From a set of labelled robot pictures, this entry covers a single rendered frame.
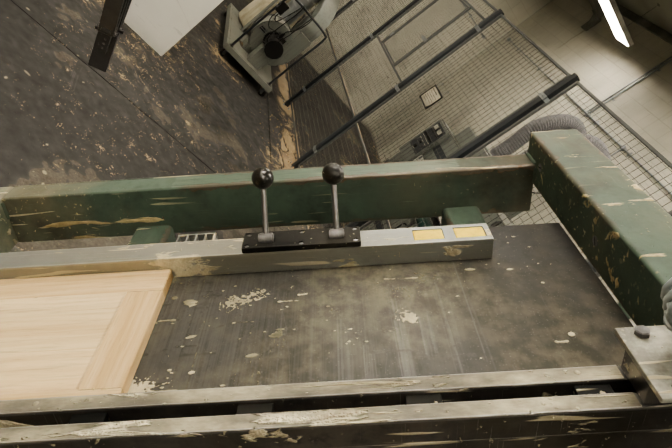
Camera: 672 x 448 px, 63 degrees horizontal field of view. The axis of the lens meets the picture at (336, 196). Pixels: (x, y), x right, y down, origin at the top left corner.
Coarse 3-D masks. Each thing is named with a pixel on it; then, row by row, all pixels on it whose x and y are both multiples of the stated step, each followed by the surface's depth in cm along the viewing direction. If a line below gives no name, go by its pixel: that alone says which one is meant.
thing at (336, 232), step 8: (328, 168) 91; (336, 168) 91; (328, 176) 91; (336, 176) 91; (336, 192) 92; (336, 200) 92; (336, 208) 92; (336, 216) 92; (336, 224) 92; (336, 232) 91
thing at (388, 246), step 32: (480, 224) 94; (0, 256) 95; (32, 256) 94; (64, 256) 94; (96, 256) 93; (128, 256) 92; (160, 256) 92; (192, 256) 91; (224, 256) 91; (256, 256) 91; (288, 256) 91; (320, 256) 91; (352, 256) 92; (384, 256) 92; (416, 256) 92; (448, 256) 92; (480, 256) 92
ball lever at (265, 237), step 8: (264, 168) 92; (256, 176) 91; (264, 176) 91; (272, 176) 92; (256, 184) 91; (264, 184) 91; (264, 192) 92; (264, 200) 92; (264, 208) 92; (264, 216) 92; (264, 224) 92; (264, 232) 92; (264, 240) 91; (272, 240) 92
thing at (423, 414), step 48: (624, 336) 60; (288, 384) 62; (336, 384) 61; (384, 384) 61; (432, 384) 60; (480, 384) 60; (528, 384) 60; (576, 384) 60; (624, 384) 60; (0, 432) 58; (48, 432) 58; (96, 432) 58; (144, 432) 57; (192, 432) 57; (240, 432) 57; (288, 432) 57; (336, 432) 57; (384, 432) 57; (432, 432) 57; (480, 432) 57; (528, 432) 58; (576, 432) 58; (624, 432) 58
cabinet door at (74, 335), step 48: (0, 288) 90; (48, 288) 89; (96, 288) 88; (144, 288) 88; (0, 336) 80; (48, 336) 79; (96, 336) 79; (144, 336) 78; (0, 384) 72; (48, 384) 71; (96, 384) 70
